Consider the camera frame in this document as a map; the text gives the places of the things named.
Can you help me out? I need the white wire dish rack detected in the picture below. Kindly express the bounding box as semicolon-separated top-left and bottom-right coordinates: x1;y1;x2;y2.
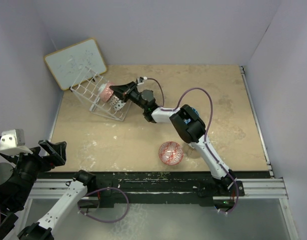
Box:
70;66;131;122

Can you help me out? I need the yellow framed whiteboard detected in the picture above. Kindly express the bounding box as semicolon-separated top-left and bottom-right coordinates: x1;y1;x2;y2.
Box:
43;38;107;91

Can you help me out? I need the red geometric pattern bowl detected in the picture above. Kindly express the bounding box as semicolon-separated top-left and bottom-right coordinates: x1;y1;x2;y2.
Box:
158;141;184;166

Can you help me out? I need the blue triangle pattern bowl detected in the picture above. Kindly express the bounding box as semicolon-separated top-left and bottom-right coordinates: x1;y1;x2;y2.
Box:
184;106;200;125

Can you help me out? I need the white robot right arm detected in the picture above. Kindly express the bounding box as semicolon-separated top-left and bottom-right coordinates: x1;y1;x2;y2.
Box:
109;81;239;196

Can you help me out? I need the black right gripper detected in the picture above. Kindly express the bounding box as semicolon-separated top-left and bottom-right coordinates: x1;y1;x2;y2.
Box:
109;82;147;112

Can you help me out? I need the brown floral pattern bowl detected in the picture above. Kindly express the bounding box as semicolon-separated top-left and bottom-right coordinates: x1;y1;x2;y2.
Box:
107;94;120;107

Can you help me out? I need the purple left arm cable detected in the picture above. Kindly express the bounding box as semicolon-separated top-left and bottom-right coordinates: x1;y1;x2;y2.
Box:
0;186;130;240

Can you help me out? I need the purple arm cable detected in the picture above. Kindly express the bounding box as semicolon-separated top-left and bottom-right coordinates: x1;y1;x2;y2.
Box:
0;186;130;240
145;77;241;216

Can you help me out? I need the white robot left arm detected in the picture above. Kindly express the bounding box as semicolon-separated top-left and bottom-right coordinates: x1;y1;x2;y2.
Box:
0;135;97;240

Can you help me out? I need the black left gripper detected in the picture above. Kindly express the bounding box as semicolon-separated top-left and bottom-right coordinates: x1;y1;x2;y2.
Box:
3;138;66;207

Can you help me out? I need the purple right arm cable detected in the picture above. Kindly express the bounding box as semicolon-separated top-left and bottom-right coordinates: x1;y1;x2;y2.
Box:
145;77;241;216

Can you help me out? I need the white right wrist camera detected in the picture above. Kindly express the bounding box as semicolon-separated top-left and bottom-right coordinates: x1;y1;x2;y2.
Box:
135;76;148;86

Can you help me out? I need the pink floral pattern bowl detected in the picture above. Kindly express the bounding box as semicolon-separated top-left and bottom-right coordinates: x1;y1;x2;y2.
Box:
98;82;114;103

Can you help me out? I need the white black diamond bowl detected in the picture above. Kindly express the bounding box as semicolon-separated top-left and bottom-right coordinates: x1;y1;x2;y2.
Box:
113;100;126;111

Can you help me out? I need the black aluminium base frame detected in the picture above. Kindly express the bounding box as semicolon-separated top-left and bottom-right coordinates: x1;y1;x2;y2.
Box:
28;171;287;208

